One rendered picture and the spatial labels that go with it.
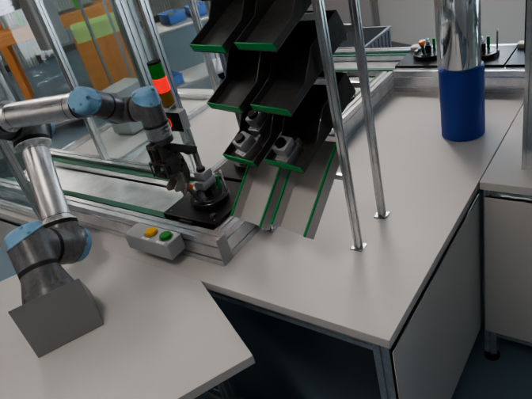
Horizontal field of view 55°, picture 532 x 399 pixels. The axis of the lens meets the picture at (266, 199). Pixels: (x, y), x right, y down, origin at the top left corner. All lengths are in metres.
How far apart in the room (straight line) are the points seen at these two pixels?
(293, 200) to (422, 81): 1.21
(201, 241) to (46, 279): 0.45
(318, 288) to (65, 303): 0.70
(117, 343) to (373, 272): 0.74
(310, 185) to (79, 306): 0.73
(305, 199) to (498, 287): 0.91
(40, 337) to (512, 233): 1.50
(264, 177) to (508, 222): 0.84
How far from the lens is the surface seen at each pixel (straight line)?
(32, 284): 1.56
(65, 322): 1.59
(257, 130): 1.46
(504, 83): 2.43
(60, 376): 1.55
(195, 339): 1.44
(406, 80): 2.55
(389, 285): 1.44
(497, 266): 2.02
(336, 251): 1.57
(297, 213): 1.47
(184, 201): 1.81
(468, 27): 1.92
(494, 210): 1.88
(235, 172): 1.90
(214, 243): 1.58
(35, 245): 1.60
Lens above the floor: 1.83
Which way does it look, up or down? 31 degrees down
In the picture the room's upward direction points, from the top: 15 degrees counter-clockwise
